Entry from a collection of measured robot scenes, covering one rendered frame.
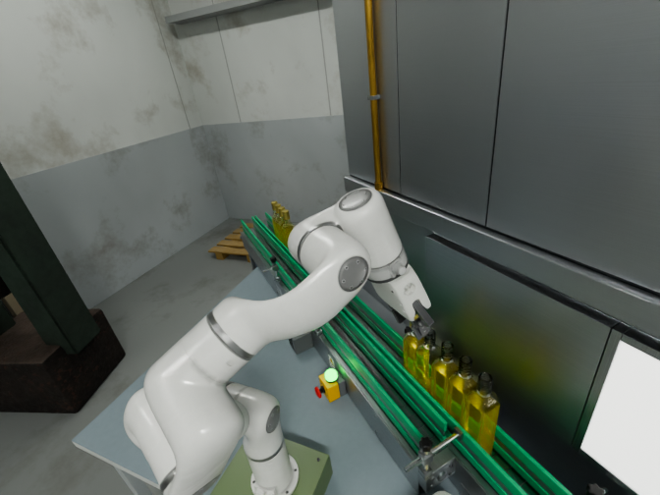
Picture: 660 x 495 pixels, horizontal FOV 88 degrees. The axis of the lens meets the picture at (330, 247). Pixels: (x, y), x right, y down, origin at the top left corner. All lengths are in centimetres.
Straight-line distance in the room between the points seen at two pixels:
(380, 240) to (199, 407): 31
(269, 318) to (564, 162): 58
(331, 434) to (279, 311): 86
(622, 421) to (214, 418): 73
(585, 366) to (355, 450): 68
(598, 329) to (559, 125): 37
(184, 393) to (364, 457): 80
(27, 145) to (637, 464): 387
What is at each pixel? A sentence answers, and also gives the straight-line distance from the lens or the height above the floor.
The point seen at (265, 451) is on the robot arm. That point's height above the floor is 103.
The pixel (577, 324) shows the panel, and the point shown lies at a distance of 81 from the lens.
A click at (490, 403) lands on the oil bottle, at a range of 90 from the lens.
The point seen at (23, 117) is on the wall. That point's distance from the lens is 378.
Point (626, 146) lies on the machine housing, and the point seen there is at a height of 162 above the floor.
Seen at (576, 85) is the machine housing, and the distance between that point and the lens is 73.
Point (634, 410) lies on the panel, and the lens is 86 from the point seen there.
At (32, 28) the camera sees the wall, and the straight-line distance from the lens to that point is 399.
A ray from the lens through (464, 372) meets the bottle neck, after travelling 90.
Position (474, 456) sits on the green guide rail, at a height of 92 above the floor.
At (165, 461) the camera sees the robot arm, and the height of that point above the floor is 135.
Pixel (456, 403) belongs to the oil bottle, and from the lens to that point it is 97.
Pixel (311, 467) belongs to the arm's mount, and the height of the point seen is 84.
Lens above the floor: 178
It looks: 28 degrees down
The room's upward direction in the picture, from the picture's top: 8 degrees counter-clockwise
